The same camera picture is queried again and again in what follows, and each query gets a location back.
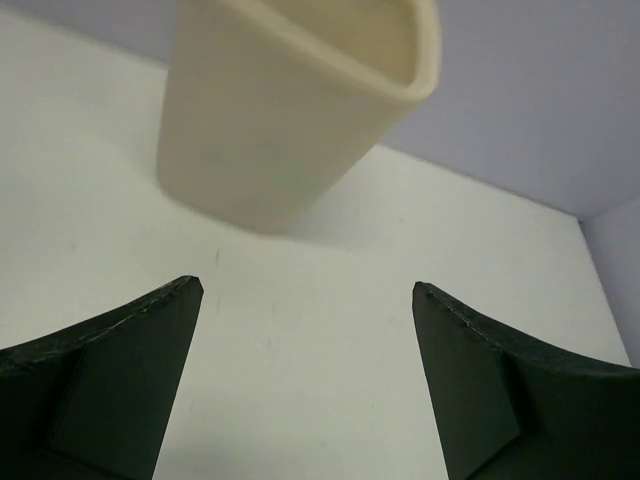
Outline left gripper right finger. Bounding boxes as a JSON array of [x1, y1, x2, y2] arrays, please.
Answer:
[[412, 282, 639, 479]]

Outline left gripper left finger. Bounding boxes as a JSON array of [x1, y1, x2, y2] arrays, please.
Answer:
[[1, 276, 204, 479]]

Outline beige plastic bin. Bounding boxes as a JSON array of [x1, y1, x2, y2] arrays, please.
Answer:
[[157, 1, 441, 234]]

